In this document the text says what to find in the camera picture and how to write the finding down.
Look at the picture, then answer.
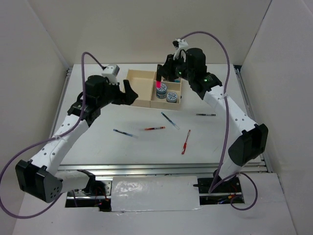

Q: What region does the aluminium front rail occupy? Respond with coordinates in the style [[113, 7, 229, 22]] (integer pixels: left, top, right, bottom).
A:
[[58, 163, 267, 177]]

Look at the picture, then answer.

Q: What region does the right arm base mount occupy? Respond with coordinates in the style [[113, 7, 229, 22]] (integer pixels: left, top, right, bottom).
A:
[[194, 172, 244, 206]]

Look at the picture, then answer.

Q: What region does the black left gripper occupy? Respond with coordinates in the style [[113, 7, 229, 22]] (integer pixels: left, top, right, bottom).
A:
[[97, 78, 138, 108]]

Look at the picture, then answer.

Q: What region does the aluminium rail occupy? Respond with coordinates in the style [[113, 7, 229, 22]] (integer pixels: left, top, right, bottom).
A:
[[233, 65, 273, 173], [58, 163, 267, 177], [49, 68, 72, 138]]

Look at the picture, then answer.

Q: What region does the blue pen clear cap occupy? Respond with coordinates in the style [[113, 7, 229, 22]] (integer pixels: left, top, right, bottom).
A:
[[161, 112, 179, 130]]

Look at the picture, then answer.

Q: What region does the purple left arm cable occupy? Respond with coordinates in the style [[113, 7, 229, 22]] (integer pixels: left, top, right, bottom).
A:
[[0, 51, 106, 218]]

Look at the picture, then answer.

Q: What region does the blue tape roll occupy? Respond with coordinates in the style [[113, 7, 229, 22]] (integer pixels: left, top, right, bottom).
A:
[[166, 92, 178, 103], [156, 83, 167, 99]]

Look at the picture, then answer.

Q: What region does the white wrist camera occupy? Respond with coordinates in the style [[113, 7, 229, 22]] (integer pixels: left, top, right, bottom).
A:
[[173, 39, 189, 60], [102, 64, 120, 80]]

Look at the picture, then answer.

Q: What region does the white foil front panel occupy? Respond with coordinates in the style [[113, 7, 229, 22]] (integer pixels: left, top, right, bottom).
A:
[[111, 176, 201, 212]]

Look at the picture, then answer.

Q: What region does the aluminium right rail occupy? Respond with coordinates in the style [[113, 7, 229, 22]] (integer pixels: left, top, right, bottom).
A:
[[233, 65, 273, 173]]

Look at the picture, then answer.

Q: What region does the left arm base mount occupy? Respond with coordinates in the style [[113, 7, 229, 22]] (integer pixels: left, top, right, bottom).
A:
[[65, 170, 112, 212]]

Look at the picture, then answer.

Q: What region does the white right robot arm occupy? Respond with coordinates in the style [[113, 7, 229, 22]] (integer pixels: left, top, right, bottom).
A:
[[156, 48, 268, 192]]

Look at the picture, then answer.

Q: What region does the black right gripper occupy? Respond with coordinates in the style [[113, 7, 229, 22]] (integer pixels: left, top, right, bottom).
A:
[[156, 53, 193, 81]]

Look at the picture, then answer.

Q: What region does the red ballpoint pen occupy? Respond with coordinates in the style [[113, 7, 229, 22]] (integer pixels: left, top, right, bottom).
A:
[[181, 129, 191, 155]]

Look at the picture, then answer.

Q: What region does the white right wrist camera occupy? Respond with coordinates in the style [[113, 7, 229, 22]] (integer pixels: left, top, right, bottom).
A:
[[173, 39, 189, 60]]

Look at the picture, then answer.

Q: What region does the aluminium left rail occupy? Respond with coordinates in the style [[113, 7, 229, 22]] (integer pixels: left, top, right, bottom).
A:
[[49, 68, 72, 138]]

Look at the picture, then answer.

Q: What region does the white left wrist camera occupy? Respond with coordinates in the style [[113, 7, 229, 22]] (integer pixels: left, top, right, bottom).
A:
[[102, 64, 120, 80]]

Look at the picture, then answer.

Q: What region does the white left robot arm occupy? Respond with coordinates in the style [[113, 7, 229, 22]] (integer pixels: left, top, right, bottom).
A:
[[15, 75, 138, 203]]

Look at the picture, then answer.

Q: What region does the red-orange gel pen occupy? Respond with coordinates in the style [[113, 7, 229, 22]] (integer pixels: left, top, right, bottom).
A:
[[139, 126, 166, 131]]

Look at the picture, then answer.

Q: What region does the cream compartment tray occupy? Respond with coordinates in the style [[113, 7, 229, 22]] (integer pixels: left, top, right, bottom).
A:
[[126, 70, 181, 110]]

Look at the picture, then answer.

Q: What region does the black gel pen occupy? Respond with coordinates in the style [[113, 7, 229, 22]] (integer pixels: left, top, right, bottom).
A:
[[196, 114, 216, 117]]

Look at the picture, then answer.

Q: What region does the blue gel pen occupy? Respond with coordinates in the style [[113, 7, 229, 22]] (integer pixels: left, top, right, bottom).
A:
[[113, 129, 138, 138]]

